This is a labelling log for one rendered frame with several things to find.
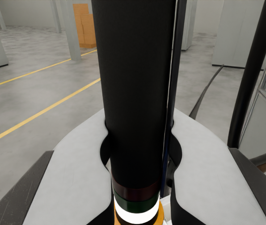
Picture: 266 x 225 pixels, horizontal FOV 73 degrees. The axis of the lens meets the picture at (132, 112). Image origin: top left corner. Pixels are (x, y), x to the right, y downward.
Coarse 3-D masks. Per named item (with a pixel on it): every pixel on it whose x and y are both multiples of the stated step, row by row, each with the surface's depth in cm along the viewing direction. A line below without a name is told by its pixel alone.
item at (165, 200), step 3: (162, 198) 18; (165, 198) 18; (168, 198) 18; (162, 201) 18; (165, 201) 18; (168, 201) 18; (162, 204) 18; (165, 204) 18; (165, 219) 17; (165, 222) 16; (168, 222) 16; (171, 222) 16
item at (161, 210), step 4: (160, 204) 15; (160, 208) 15; (160, 212) 14; (160, 216) 14; (116, 220) 14; (156, 220) 14; (160, 220) 14; (116, 224) 14; (120, 224) 13; (156, 224) 14; (160, 224) 14
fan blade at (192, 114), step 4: (220, 68) 36; (216, 72) 36; (212, 80) 35; (208, 84) 36; (204, 92) 36; (200, 96) 36; (200, 100) 38; (196, 104) 35; (196, 108) 39; (192, 112) 36; (196, 112) 45; (192, 116) 39; (168, 160) 36
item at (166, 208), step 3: (168, 204) 18; (165, 207) 17; (168, 207) 17; (165, 210) 17; (168, 210) 17; (165, 213) 17; (168, 213) 17; (165, 216) 17; (168, 216) 17; (168, 219) 17
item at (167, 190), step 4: (168, 164) 35; (172, 164) 36; (168, 168) 35; (172, 168) 37; (168, 172) 36; (172, 172) 38; (168, 176) 36; (172, 176) 38; (168, 180) 37; (172, 180) 37; (168, 184) 37; (168, 188) 38; (168, 192) 39; (164, 196) 37
